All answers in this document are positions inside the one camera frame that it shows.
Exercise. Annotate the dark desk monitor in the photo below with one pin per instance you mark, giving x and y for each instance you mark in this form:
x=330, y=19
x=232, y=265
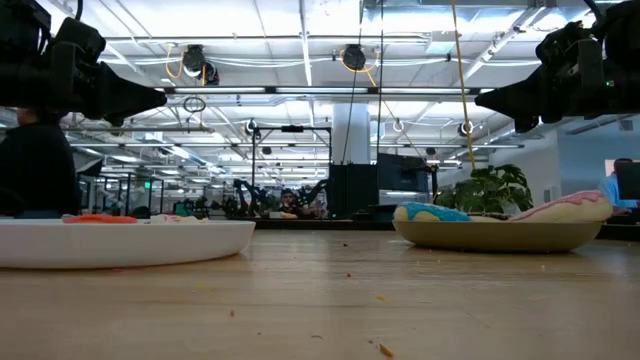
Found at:
x=629, y=180

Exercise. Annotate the white building column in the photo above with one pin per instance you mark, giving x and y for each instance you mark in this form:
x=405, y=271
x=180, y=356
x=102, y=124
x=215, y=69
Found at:
x=351, y=135

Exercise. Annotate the green potted plant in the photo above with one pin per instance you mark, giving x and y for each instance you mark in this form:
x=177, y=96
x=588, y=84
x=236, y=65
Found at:
x=490, y=190

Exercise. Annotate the large blue frosted donut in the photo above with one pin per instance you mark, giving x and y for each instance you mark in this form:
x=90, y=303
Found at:
x=430, y=212

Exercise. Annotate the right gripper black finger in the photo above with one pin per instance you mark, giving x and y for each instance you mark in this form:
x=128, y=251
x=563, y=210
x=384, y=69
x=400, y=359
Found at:
x=515, y=100

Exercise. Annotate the small pink frosted donut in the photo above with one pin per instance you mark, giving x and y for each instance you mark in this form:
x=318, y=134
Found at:
x=172, y=218

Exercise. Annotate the white round plate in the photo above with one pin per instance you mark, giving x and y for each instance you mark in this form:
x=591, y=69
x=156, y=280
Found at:
x=125, y=245

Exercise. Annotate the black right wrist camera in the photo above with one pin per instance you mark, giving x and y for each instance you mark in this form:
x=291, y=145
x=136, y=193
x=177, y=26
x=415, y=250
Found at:
x=560, y=37

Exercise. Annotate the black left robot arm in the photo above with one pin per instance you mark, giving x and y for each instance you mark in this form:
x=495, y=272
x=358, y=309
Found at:
x=22, y=60

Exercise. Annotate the dark grey machine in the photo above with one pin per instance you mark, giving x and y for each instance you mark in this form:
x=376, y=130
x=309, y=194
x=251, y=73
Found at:
x=402, y=175

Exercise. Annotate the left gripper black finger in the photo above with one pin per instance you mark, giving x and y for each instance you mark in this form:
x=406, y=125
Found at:
x=130, y=97

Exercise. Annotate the black cabinet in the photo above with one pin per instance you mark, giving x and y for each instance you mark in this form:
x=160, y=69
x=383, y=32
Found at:
x=352, y=192

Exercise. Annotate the person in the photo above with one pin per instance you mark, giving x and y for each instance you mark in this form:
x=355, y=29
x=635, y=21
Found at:
x=35, y=170
x=288, y=202
x=609, y=190

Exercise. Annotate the background black robot arm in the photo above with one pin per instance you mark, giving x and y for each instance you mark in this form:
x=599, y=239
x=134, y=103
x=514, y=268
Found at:
x=252, y=195
x=315, y=192

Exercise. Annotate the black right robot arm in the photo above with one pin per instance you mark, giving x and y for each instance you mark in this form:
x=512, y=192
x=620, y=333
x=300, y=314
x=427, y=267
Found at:
x=625, y=50

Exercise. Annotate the large pink frosted donut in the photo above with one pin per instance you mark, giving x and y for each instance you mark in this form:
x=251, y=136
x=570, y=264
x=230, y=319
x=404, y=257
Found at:
x=565, y=207

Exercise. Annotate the tan bowl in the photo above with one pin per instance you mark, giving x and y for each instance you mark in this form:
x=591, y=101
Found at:
x=500, y=237

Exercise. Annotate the black background rig frame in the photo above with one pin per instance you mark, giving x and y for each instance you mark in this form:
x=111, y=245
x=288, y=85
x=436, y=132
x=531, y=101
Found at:
x=292, y=129

